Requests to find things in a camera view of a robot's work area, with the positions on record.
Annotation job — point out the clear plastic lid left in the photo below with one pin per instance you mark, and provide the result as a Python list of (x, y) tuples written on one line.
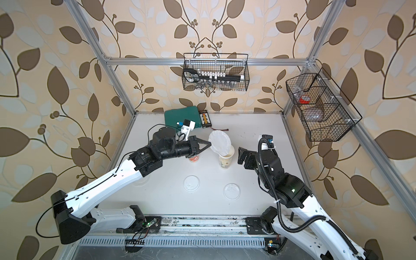
[(191, 183)]

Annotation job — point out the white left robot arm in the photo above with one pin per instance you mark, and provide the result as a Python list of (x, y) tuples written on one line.
[(76, 213)]

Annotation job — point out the black wire basket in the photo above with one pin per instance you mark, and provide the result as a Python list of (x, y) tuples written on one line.
[(218, 71), (330, 114)]

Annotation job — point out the black screwdriver bit box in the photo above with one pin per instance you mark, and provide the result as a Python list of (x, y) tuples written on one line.
[(205, 119)]

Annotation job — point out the paper milk tea cup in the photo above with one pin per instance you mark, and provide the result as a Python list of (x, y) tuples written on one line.
[(225, 161), (194, 158)]

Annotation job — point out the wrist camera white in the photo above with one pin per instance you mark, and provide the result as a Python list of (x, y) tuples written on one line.
[(267, 142), (185, 128)]

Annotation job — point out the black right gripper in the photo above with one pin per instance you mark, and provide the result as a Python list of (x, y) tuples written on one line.
[(252, 157)]

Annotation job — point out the white plastic cup lid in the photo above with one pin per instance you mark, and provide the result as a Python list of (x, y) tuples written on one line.
[(231, 191)]

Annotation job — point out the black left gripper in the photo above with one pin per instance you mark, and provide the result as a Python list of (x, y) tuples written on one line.
[(191, 145)]

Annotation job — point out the red object in basket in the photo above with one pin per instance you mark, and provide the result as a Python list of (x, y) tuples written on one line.
[(304, 100)]

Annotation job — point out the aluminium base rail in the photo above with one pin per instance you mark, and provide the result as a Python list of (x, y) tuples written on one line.
[(193, 232)]

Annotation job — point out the black handled scissors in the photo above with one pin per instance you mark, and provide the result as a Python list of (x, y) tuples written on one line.
[(190, 75)]

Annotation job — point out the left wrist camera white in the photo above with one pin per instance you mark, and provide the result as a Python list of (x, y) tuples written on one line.
[(185, 128)]

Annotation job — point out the green plastic tool case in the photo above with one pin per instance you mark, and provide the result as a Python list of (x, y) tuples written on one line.
[(180, 115)]

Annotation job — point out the black wire basket right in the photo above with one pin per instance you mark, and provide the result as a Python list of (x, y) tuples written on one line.
[(330, 114)]

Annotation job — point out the black wire basket back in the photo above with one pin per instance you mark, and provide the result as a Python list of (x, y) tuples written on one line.
[(218, 71)]

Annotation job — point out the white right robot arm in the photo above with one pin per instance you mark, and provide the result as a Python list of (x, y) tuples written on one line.
[(297, 214)]

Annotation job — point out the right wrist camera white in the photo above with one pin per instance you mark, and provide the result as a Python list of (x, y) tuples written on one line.
[(267, 142)]

